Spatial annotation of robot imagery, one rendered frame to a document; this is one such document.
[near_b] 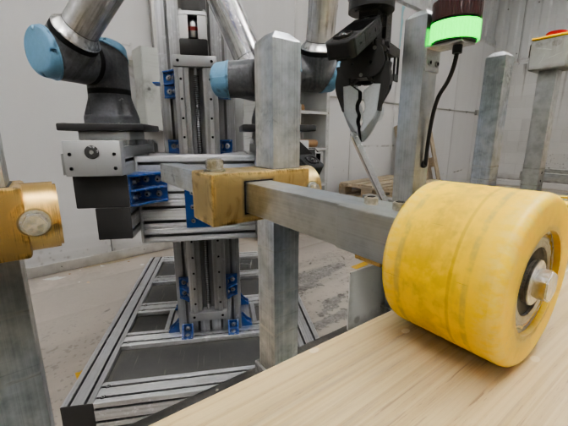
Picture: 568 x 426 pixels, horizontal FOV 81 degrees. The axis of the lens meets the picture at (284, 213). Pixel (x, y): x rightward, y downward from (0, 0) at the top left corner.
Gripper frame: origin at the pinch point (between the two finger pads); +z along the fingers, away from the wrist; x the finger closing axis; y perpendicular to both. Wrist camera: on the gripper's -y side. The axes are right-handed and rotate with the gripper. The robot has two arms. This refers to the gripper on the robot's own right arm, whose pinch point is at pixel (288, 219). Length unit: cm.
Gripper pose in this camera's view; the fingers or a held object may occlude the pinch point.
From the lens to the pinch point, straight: 72.9
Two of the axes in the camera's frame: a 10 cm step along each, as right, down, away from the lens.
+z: 0.0, 9.7, 2.3
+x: -8.1, 1.3, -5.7
